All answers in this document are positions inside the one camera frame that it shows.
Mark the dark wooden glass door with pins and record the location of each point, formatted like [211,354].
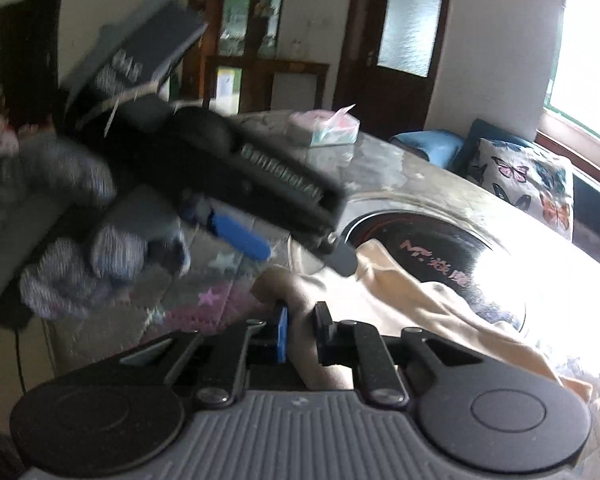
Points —
[400,45]

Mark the grey quilted star tablecloth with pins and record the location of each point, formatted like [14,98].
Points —
[215,290]

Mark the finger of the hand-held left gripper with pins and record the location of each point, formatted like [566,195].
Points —
[341,259]
[240,237]

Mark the soft tissue pack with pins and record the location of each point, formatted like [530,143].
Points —
[325,127]

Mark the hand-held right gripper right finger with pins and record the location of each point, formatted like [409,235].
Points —
[324,335]

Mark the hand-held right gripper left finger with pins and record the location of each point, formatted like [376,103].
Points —
[280,332]

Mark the round induction cooker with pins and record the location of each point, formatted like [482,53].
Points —
[430,245]

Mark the cream cloth garment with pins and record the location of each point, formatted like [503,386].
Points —
[405,300]

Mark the dark wooden plain door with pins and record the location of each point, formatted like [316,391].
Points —
[27,55]

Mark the butterfly print pillow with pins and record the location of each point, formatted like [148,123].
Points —
[525,180]

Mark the dark wooden display cabinet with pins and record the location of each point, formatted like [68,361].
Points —
[255,35]

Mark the green framed window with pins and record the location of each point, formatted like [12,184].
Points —
[585,60]

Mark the blue sofa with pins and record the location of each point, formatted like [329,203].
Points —
[430,145]

